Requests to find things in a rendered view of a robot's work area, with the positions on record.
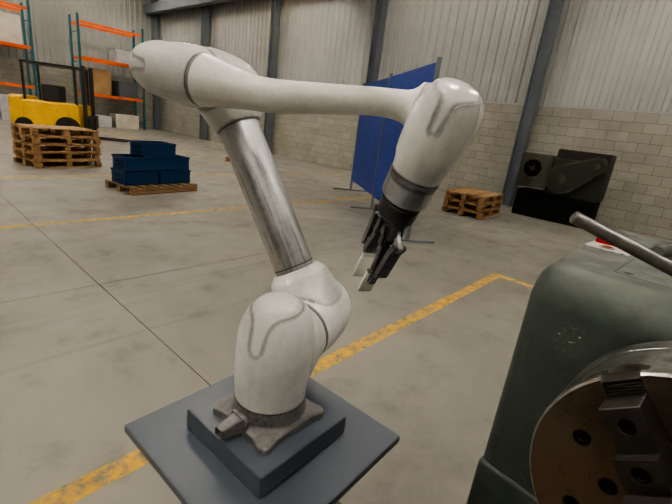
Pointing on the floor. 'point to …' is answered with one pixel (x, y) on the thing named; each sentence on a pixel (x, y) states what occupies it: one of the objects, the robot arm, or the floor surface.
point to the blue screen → (384, 138)
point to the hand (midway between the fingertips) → (366, 272)
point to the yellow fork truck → (56, 102)
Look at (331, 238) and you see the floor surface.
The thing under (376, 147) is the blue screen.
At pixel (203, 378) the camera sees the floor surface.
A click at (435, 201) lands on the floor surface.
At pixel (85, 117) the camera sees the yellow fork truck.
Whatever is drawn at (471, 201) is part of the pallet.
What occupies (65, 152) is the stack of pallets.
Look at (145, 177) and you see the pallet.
